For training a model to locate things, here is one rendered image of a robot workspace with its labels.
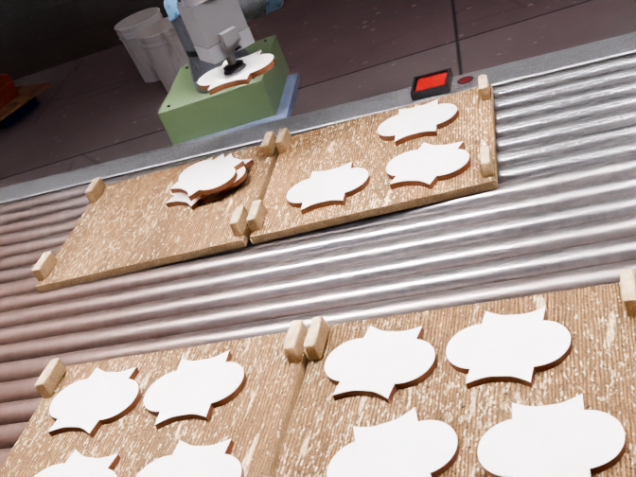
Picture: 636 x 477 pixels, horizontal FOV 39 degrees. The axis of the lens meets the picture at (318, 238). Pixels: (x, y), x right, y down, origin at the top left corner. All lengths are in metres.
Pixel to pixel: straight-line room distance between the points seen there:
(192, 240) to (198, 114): 0.61
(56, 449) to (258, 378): 0.29
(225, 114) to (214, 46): 0.54
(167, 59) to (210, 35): 3.69
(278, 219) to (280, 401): 0.46
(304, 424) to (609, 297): 0.39
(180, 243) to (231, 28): 0.38
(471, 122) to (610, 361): 0.67
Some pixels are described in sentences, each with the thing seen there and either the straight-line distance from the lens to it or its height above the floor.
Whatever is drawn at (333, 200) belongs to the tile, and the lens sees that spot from 1.48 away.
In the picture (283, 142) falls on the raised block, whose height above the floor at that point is 0.96.
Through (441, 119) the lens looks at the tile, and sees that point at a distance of 1.60.
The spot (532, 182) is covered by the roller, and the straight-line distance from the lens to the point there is 1.40.
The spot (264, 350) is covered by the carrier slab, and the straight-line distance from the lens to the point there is 1.23.
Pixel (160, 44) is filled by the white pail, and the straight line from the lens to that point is 5.24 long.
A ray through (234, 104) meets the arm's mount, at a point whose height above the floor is 0.92.
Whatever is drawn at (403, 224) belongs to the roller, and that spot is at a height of 0.92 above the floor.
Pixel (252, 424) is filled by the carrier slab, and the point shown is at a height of 0.94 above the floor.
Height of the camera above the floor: 1.63
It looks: 29 degrees down
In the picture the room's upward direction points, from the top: 23 degrees counter-clockwise
